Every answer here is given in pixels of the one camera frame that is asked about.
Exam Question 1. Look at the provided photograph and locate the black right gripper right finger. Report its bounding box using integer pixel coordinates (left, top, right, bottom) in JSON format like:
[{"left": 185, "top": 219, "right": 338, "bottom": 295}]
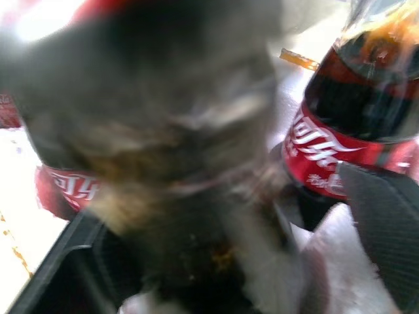
[{"left": 336, "top": 161, "right": 419, "bottom": 314}]

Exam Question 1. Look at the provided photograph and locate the cola bottle with red label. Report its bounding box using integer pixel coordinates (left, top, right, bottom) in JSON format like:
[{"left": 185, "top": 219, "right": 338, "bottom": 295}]
[
  {"left": 0, "top": 92, "right": 24, "bottom": 130},
  {"left": 280, "top": 0, "right": 419, "bottom": 205}
]

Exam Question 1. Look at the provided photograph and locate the blurred grey cloth object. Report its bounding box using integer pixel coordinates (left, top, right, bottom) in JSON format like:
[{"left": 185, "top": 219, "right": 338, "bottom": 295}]
[{"left": 0, "top": 0, "right": 307, "bottom": 311}]

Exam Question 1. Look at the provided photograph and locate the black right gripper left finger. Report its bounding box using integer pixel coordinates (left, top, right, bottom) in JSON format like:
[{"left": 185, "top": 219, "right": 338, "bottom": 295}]
[{"left": 9, "top": 211, "right": 147, "bottom": 314}]

